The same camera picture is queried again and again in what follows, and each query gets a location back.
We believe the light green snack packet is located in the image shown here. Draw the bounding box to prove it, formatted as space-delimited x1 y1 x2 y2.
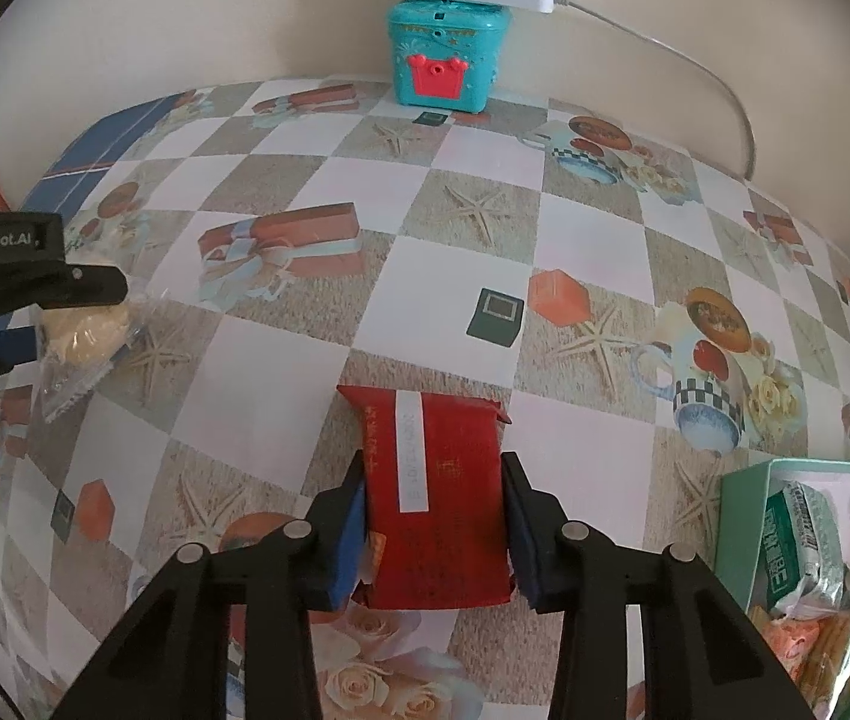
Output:
762 480 850 616

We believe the orange snack packet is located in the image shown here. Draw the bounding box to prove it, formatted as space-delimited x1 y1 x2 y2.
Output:
755 611 850 713

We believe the teal cardboard box tray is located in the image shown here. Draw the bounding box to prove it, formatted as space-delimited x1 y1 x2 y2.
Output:
716 457 850 720

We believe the red snack packet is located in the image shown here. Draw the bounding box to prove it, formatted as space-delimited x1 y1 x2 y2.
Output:
336 384 512 610

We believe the clear-wrapped cream pastry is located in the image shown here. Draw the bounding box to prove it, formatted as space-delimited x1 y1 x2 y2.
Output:
35 281 148 421

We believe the teal toy box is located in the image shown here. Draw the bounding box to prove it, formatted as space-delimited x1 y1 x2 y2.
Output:
387 0 510 115

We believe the white power cable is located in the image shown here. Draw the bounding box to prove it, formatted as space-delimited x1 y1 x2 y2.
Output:
556 0 758 181

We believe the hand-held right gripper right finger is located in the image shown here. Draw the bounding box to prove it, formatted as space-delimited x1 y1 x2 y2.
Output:
500 452 816 720

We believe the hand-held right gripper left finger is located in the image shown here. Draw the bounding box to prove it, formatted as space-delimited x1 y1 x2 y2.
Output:
46 450 370 720

